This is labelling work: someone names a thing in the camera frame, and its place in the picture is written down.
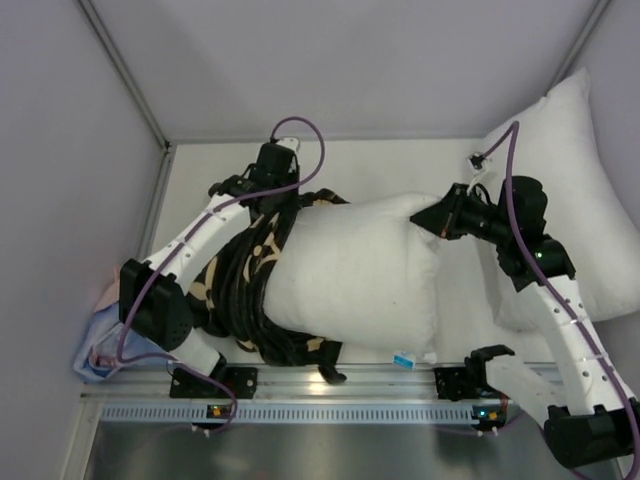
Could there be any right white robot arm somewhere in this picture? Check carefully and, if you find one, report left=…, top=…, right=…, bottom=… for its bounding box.
left=410, top=176, right=639, bottom=469

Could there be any large white pillow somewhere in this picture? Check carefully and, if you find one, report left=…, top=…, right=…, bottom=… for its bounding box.
left=472, top=67, right=640, bottom=334

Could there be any slotted grey cable duct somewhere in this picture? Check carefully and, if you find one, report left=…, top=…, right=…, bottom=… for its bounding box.
left=101, top=403, right=504, bottom=425

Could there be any blue patterned cloth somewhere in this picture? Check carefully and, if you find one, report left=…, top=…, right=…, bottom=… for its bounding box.
left=72, top=302, right=167, bottom=383

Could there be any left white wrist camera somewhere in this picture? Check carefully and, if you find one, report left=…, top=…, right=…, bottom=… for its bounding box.
left=272, top=137, right=301, bottom=154

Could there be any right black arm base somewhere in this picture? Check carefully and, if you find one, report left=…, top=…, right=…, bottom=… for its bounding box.
left=433, top=344, right=515, bottom=402

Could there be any aluminium mounting rail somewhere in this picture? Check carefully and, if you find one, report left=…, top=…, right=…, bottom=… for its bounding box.
left=80, top=364, right=437, bottom=403

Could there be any aluminium frame post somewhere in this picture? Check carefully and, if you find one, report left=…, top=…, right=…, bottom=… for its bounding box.
left=74, top=0, right=171, bottom=152
left=545, top=0, right=615, bottom=92

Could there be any black floral pillowcase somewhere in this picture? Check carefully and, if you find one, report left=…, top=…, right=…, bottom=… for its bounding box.
left=187, top=189, right=347, bottom=385

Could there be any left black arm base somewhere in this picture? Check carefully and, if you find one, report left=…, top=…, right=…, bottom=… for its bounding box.
left=169, top=367, right=258, bottom=400

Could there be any left aluminium frame post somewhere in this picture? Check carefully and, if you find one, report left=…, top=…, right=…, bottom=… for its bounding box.
left=74, top=0, right=171, bottom=152

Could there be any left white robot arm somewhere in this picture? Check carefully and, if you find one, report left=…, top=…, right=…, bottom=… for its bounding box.
left=119, top=137, right=300, bottom=377

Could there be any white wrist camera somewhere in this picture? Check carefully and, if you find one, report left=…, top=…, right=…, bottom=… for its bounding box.
left=467, top=153, right=492, bottom=190
left=272, top=137, right=301, bottom=154

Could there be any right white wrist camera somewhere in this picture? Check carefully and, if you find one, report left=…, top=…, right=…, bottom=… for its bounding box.
left=467, top=153, right=492, bottom=190

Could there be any pink cloth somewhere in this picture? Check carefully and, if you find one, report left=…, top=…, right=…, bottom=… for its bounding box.
left=93, top=267, right=120, bottom=313

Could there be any right aluminium frame post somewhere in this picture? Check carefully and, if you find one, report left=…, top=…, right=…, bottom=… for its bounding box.
left=545, top=0, right=615, bottom=92

